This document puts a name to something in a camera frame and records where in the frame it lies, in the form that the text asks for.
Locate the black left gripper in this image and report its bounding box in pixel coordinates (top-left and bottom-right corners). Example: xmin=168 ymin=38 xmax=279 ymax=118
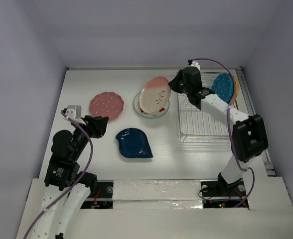
xmin=72 ymin=114 xmax=109 ymax=159

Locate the pink polka dot plate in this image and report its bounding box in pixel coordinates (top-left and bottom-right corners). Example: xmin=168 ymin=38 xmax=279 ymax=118
xmin=89 ymin=92 xmax=124 ymax=121

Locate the pink and cream plate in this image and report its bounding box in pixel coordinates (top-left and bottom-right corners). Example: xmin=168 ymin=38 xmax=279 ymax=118
xmin=139 ymin=76 xmax=171 ymax=113

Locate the dark blue leaf plate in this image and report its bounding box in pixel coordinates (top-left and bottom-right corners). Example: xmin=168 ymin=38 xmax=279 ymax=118
xmin=115 ymin=128 xmax=153 ymax=159

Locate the white watermelon plate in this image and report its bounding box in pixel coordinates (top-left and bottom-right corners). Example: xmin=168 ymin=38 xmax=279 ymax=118
xmin=133 ymin=92 xmax=170 ymax=119

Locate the blue polka dot plate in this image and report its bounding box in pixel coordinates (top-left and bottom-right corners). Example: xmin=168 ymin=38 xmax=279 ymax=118
xmin=211 ymin=73 xmax=235 ymax=104

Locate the yellow polka dot plate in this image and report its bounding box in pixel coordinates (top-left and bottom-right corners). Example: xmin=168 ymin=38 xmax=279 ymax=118
xmin=231 ymin=75 xmax=240 ymax=104

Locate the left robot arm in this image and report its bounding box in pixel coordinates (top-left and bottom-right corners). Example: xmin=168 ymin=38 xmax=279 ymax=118
xmin=28 ymin=110 xmax=109 ymax=239

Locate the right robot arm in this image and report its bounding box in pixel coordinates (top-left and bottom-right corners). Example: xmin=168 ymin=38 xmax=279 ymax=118
xmin=169 ymin=66 xmax=269 ymax=197

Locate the silver foil strip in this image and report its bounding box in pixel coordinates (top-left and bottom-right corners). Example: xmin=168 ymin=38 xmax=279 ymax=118
xmin=112 ymin=180 xmax=203 ymax=210

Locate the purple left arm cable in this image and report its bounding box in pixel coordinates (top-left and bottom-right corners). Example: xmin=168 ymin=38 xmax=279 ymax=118
xmin=23 ymin=112 xmax=95 ymax=239

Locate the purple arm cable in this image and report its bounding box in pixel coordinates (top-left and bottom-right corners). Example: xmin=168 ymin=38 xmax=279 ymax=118
xmin=187 ymin=57 xmax=256 ymax=208
xmin=23 ymin=112 xmax=95 ymax=239

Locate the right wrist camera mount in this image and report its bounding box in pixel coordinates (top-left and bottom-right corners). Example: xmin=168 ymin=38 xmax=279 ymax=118
xmin=188 ymin=59 xmax=201 ymax=71

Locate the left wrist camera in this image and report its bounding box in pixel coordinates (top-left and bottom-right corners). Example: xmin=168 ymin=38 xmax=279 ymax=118
xmin=61 ymin=105 xmax=82 ymax=121

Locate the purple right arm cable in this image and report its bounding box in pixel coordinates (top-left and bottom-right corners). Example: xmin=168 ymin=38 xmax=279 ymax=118
xmin=187 ymin=57 xmax=256 ymax=208

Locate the wire dish rack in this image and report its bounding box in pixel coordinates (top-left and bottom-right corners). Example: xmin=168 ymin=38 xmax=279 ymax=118
xmin=174 ymin=70 xmax=243 ymax=145

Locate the aluminium edge rail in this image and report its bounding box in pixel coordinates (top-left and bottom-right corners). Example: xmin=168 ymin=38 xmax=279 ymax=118
xmin=235 ymin=68 xmax=277 ymax=177

